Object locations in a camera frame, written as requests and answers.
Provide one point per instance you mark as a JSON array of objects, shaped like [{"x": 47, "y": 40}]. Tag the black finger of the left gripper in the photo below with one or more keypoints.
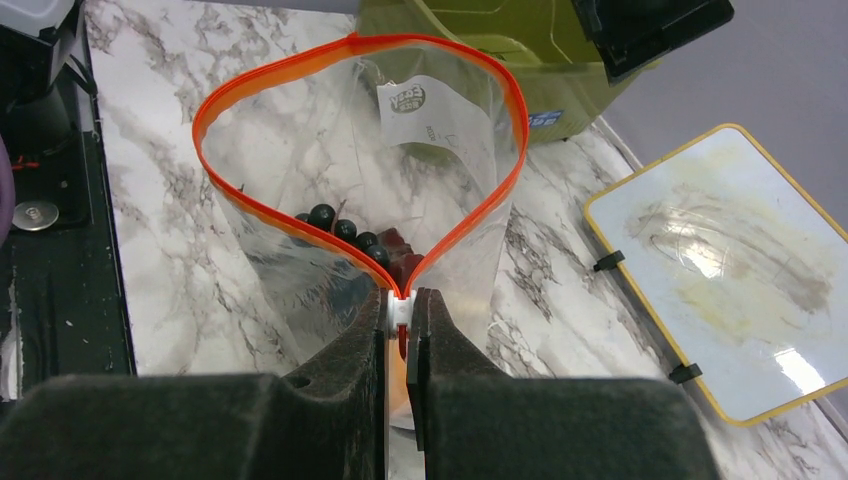
[{"x": 630, "y": 34}]

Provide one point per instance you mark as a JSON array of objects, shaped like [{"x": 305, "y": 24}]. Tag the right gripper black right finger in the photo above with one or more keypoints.
[{"x": 474, "y": 421}]

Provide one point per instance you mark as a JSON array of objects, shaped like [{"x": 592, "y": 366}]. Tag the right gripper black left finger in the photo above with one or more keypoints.
[{"x": 327, "y": 419}]

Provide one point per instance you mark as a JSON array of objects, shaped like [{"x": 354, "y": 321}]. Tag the olive green plastic bin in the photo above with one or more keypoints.
[{"x": 542, "y": 43}]

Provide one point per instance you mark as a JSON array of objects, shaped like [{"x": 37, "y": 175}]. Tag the black toy grape bunch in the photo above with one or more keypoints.
[{"x": 326, "y": 218}]

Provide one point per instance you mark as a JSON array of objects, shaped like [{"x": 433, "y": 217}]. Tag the clear zip bag orange zipper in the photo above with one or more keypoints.
[{"x": 399, "y": 131}]

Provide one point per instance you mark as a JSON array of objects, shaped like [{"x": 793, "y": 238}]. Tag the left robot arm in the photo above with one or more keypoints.
[{"x": 36, "y": 40}]

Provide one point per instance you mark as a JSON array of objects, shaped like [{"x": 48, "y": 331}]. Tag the framed painting on stand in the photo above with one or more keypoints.
[{"x": 741, "y": 270}]

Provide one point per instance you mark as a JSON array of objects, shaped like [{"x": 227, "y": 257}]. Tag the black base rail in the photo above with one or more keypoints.
[{"x": 63, "y": 305}]

